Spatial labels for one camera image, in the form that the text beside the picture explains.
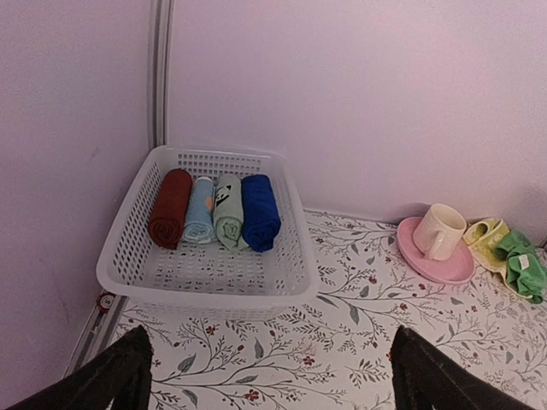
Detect pink plate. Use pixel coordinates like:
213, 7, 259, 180
397, 217, 475, 285

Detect dark red rolled towel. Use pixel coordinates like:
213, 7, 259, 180
148, 169, 193, 250

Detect cream ceramic mug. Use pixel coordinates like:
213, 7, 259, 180
413, 203, 467, 261

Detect yellow patterned towel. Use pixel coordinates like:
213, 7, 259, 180
462, 218, 510, 274

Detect pale green rolled towel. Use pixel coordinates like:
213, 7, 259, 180
213, 174, 249, 251

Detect light blue rolled towel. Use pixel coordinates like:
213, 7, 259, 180
182, 177, 215, 244

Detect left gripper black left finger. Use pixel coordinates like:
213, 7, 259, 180
10, 325, 153, 410

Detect left aluminium frame post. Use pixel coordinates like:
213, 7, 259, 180
146, 0, 174, 150

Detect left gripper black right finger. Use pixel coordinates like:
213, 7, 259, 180
391, 325, 529, 410

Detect green microfibre towel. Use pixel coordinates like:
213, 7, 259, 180
495, 230, 546, 304

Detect white plastic basket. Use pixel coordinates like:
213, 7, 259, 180
96, 146, 320, 321

